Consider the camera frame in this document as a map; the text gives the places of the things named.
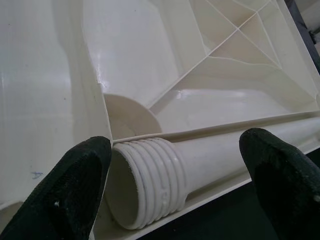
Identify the white plastic table top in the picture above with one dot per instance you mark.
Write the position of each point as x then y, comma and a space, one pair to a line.
150, 50

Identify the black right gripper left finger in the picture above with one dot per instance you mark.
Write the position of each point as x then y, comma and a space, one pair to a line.
57, 195

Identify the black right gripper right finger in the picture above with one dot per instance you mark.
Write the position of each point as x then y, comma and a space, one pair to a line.
287, 190

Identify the white plastic table leg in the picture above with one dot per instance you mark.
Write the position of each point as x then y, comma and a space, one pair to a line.
212, 155

